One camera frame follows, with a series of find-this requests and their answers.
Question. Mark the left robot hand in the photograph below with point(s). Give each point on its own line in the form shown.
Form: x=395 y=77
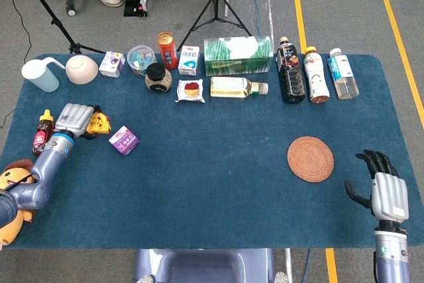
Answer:
x=73 y=118

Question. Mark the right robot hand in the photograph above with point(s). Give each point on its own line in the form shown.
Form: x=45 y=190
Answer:
x=390 y=195

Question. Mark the yellow tape measure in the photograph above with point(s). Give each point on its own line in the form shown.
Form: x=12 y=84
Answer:
x=101 y=124

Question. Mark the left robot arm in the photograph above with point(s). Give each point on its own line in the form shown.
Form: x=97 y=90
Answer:
x=44 y=170

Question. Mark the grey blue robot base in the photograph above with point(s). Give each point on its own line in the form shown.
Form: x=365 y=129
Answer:
x=205 y=266

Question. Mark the honey bear bottle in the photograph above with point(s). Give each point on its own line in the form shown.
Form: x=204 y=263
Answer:
x=41 y=138

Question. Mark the beige bowl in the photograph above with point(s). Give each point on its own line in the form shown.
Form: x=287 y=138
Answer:
x=81 y=70

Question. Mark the pale blue plastic jug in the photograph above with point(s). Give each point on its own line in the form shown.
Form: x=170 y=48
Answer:
x=41 y=76

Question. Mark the small purple box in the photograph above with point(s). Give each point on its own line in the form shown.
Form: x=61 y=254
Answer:
x=124 y=140

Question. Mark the white purple carton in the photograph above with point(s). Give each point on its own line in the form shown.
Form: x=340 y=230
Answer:
x=112 y=64

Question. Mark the orange plush toy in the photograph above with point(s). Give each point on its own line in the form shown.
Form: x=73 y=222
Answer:
x=11 y=177

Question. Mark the round woven coaster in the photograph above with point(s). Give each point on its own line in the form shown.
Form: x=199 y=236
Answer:
x=310 y=159

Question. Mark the clear tub of clips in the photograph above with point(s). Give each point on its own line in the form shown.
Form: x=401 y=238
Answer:
x=140 y=57

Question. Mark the glass jar black lid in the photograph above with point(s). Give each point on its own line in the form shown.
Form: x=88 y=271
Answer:
x=158 y=79

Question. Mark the orange red drink can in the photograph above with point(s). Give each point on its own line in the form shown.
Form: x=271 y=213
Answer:
x=168 y=51

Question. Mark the white snack cake packet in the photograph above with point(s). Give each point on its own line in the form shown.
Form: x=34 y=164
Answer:
x=190 y=90

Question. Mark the white table leg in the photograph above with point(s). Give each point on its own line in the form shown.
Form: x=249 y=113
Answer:
x=288 y=263

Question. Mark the white blue milk carton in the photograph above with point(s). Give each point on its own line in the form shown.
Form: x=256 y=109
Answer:
x=189 y=61

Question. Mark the clear bottle blue label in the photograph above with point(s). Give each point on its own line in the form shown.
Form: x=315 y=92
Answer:
x=342 y=74

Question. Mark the white bottle yellow cap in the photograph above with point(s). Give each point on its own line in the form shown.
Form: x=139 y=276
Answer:
x=316 y=76

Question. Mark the blue table mat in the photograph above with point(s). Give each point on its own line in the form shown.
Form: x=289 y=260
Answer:
x=212 y=180

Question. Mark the dark tea bottle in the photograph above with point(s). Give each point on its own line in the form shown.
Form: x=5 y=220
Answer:
x=292 y=77

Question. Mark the yellow liquid plastic bottle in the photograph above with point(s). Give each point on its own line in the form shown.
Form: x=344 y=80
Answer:
x=232 y=87

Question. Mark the green tissue box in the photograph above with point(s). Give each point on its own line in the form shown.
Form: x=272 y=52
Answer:
x=238 y=59

